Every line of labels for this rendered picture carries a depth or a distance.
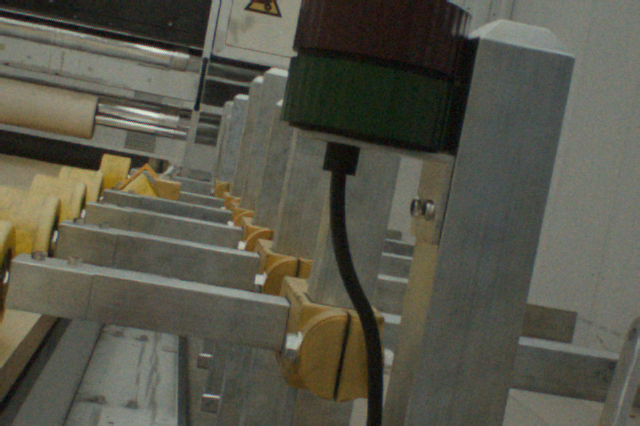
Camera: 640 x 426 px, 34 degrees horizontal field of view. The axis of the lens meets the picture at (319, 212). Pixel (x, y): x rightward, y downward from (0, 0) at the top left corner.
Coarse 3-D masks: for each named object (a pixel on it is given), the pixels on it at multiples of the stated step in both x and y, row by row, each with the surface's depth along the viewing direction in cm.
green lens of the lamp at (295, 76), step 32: (320, 64) 34; (352, 64) 34; (288, 96) 35; (320, 96) 34; (352, 96) 34; (384, 96) 34; (416, 96) 34; (448, 96) 35; (352, 128) 34; (384, 128) 34; (416, 128) 34; (448, 128) 35
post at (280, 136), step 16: (272, 112) 112; (272, 128) 109; (288, 128) 110; (272, 144) 109; (288, 144) 110; (272, 160) 110; (272, 176) 110; (272, 192) 110; (256, 208) 111; (272, 208) 110; (256, 224) 110; (272, 224) 110; (240, 352) 111; (240, 368) 111; (224, 384) 111; (240, 384) 111; (224, 400) 111; (240, 400) 111; (224, 416) 111; (240, 416) 111
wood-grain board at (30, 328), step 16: (0, 160) 258; (16, 160) 271; (0, 176) 205; (16, 176) 214; (32, 176) 222; (16, 320) 74; (32, 320) 75; (48, 320) 84; (0, 336) 68; (16, 336) 69; (32, 336) 74; (0, 352) 64; (16, 352) 66; (32, 352) 76; (0, 368) 60; (16, 368) 68; (0, 384) 61; (0, 400) 62
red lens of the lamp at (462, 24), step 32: (320, 0) 34; (352, 0) 34; (384, 0) 33; (416, 0) 33; (320, 32) 34; (352, 32) 34; (384, 32) 33; (416, 32) 34; (448, 32) 34; (416, 64) 34; (448, 64) 34
